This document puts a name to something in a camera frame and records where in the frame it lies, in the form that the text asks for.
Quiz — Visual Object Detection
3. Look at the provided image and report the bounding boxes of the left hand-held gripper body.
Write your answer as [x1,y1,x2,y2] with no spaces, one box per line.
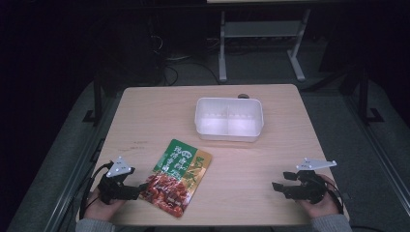
[97,156,133,205]

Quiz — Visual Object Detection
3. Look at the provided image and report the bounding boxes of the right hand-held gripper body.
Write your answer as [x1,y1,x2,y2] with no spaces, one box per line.
[285,157,338,205]

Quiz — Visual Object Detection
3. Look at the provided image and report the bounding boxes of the green and red food packet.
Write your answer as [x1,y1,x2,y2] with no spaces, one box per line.
[139,138,214,218]

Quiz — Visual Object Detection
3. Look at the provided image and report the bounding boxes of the person's right hand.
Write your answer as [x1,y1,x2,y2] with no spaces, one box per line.
[296,174,341,220]

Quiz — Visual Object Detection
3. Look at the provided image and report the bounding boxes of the person's left hand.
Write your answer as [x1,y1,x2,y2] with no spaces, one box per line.
[83,187,128,223]

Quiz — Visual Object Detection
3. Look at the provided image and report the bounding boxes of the black metal stand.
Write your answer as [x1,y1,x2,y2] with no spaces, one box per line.
[352,66,385,126]
[81,75,104,128]

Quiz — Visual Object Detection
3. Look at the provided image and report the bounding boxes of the white plastic container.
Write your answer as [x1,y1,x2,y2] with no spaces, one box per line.
[193,97,265,143]

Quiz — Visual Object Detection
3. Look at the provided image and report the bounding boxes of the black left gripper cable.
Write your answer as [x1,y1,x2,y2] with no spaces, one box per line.
[78,161,114,220]

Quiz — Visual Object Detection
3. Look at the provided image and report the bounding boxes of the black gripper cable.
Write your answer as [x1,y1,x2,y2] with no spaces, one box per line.
[322,179,345,216]
[78,161,114,220]

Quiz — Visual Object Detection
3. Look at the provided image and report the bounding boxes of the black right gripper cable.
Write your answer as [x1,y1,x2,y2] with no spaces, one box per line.
[322,179,345,216]

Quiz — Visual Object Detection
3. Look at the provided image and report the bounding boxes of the black floor cables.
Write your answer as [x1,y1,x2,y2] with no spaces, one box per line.
[146,30,221,87]

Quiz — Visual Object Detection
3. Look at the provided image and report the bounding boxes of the white metal desk frame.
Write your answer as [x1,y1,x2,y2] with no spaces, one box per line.
[218,8,312,83]

